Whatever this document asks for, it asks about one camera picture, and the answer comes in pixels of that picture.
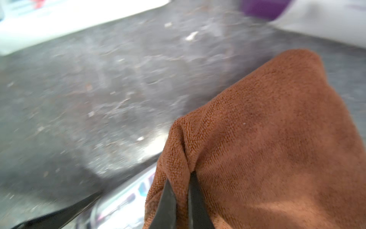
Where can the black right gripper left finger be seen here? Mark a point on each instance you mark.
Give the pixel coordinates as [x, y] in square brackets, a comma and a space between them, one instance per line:
[165, 217]

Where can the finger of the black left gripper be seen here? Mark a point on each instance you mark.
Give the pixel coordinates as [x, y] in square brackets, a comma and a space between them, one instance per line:
[60, 218]

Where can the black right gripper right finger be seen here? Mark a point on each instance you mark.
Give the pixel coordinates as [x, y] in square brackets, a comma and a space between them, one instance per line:
[197, 213]

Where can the silver purple Protetix toothpaste tube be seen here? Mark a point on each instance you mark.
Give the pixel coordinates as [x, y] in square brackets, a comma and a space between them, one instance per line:
[121, 206]

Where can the brown cloth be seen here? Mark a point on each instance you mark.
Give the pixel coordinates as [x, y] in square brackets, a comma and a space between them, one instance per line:
[276, 150]

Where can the white R&O purple cap tube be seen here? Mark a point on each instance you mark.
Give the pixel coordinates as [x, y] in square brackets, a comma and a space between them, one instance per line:
[342, 21]

